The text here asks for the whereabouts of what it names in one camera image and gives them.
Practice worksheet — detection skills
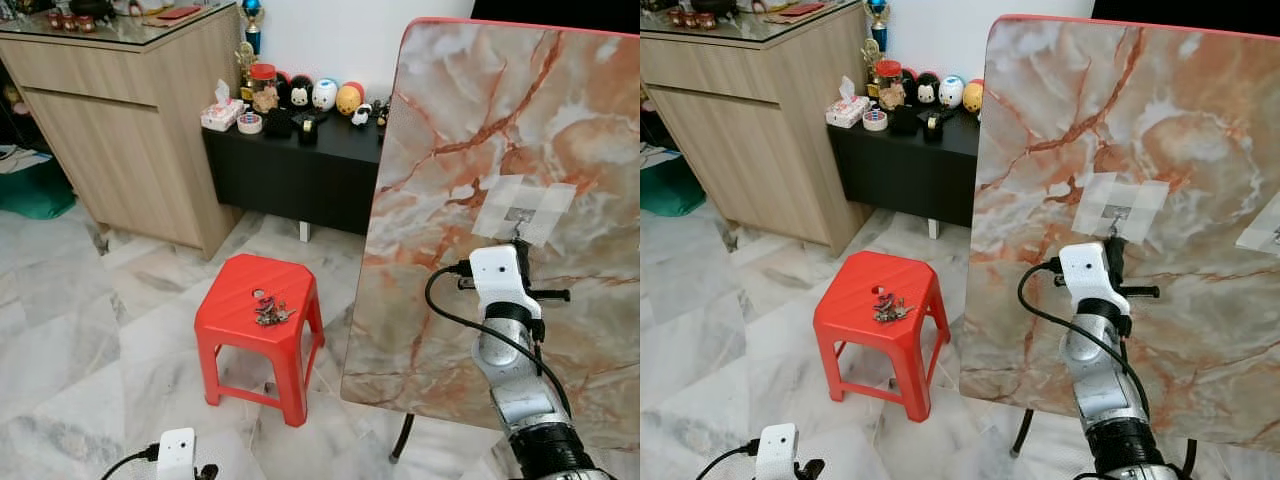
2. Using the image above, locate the bunch of metal keys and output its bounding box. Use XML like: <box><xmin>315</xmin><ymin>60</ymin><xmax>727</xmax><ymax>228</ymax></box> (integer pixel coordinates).
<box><xmin>872</xmin><ymin>292</ymin><xmax>917</xmax><ymax>325</ymax></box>
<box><xmin>253</xmin><ymin>295</ymin><xmax>298</xmax><ymax>328</ymax></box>

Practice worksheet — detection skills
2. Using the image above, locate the clear tape patch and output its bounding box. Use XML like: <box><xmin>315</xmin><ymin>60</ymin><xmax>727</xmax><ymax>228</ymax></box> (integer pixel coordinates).
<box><xmin>1236</xmin><ymin>191</ymin><xmax>1280</xmax><ymax>254</ymax></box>
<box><xmin>471</xmin><ymin>174</ymin><xmax>579</xmax><ymax>249</ymax></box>
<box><xmin>1071</xmin><ymin>171</ymin><xmax>1172</xmax><ymax>242</ymax></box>

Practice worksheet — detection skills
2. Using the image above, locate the teal bag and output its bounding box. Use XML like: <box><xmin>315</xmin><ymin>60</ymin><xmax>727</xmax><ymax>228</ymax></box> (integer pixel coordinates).
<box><xmin>0</xmin><ymin>160</ymin><xmax>77</xmax><ymax>222</ymax></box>
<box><xmin>640</xmin><ymin>158</ymin><xmax>707</xmax><ymax>218</ymax></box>

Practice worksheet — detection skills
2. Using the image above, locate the red plastic stool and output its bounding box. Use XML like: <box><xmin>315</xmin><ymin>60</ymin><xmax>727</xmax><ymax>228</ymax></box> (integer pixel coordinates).
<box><xmin>194</xmin><ymin>253</ymin><xmax>327</xmax><ymax>429</ymax></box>
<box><xmin>812</xmin><ymin>249</ymin><xmax>952</xmax><ymax>424</ymax></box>

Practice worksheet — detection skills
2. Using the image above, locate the black metal table leg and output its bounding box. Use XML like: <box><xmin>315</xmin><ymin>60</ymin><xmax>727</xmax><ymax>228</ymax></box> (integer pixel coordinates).
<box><xmin>388</xmin><ymin>413</ymin><xmax>417</xmax><ymax>465</ymax></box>
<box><xmin>1009</xmin><ymin>407</ymin><xmax>1037</xmax><ymax>460</ymax></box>

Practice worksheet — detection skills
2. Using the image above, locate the marble pattern table top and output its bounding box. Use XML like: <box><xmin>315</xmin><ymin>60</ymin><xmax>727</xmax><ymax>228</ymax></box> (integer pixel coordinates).
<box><xmin>341</xmin><ymin>16</ymin><xmax>641</xmax><ymax>453</ymax></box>
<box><xmin>958</xmin><ymin>14</ymin><xmax>1280</xmax><ymax>443</ymax></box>

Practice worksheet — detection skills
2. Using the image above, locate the low black cabinet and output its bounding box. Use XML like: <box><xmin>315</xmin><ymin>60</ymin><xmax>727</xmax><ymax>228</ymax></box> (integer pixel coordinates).
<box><xmin>202</xmin><ymin>110</ymin><xmax>387</xmax><ymax>239</ymax></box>
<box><xmin>828</xmin><ymin>115</ymin><xmax>982</xmax><ymax>229</ymax></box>

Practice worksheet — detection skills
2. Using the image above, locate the light wooden cabinet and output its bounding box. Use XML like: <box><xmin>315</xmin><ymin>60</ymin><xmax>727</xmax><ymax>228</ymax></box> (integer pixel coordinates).
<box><xmin>0</xmin><ymin>0</ymin><xmax>244</xmax><ymax>261</ymax></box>
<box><xmin>640</xmin><ymin>0</ymin><xmax>875</xmax><ymax>257</ymax></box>

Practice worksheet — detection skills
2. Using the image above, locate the black television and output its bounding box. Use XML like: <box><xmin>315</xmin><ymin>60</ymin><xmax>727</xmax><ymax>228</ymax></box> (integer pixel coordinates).
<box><xmin>1091</xmin><ymin>0</ymin><xmax>1280</xmax><ymax>24</ymax></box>
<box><xmin>470</xmin><ymin>0</ymin><xmax>641</xmax><ymax>24</ymax></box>

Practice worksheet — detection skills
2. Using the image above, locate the red lid snack jar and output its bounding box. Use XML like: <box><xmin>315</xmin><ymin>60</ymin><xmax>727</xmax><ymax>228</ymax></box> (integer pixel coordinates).
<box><xmin>248</xmin><ymin>62</ymin><xmax>280</xmax><ymax>114</ymax></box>
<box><xmin>873</xmin><ymin>59</ymin><xmax>905</xmax><ymax>110</ymax></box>

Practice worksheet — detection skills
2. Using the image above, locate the white tissue box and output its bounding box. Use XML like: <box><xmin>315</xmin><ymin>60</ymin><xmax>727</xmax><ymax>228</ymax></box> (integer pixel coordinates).
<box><xmin>200</xmin><ymin>79</ymin><xmax>247</xmax><ymax>132</ymax></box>
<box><xmin>826</xmin><ymin>75</ymin><xmax>872</xmax><ymax>129</ymax></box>

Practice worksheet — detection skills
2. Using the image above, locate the blue trophy cup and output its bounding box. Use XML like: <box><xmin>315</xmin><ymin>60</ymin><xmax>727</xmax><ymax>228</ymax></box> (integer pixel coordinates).
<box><xmin>240</xmin><ymin>0</ymin><xmax>265</xmax><ymax>56</ymax></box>
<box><xmin>866</xmin><ymin>0</ymin><xmax>892</xmax><ymax>53</ymax></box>

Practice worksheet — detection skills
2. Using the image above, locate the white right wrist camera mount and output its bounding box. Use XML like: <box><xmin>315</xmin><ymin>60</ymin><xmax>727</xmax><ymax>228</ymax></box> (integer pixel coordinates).
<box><xmin>1057</xmin><ymin>240</ymin><xmax>1132</xmax><ymax>320</ymax></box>
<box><xmin>467</xmin><ymin>244</ymin><xmax>542</xmax><ymax>322</ymax></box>

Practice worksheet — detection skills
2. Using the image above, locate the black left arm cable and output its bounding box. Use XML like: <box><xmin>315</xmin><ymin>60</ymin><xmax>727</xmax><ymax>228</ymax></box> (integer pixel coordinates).
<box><xmin>696</xmin><ymin>439</ymin><xmax>762</xmax><ymax>480</ymax></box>
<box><xmin>99</xmin><ymin>444</ymin><xmax>162</xmax><ymax>480</ymax></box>

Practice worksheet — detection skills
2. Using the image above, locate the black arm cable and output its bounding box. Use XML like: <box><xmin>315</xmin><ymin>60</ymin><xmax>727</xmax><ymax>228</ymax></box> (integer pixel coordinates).
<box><xmin>1017</xmin><ymin>256</ymin><xmax>1152</xmax><ymax>420</ymax></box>
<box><xmin>696</xmin><ymin>439</ymin><xmax>762</xmax><ymax>480</ymax></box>
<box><xmin>99</xmin><ymin>444</ymin><xmax>162</xmax><ymax>480</ymax></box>
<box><xmin>424</xmin><ymin>259</ymin><xmax>574</xmax><ymax>422</ymax></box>

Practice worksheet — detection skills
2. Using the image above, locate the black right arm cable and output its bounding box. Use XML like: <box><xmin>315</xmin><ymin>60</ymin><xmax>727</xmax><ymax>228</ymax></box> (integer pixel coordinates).
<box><xmin>1017</xmin><ymin>256</ymin><xmax>1152</xmax><ymax>420</ymax></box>
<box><xmin>424</xmin><ymin>259</ymin><xmax>574</xmax><ymax>422</ymax></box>

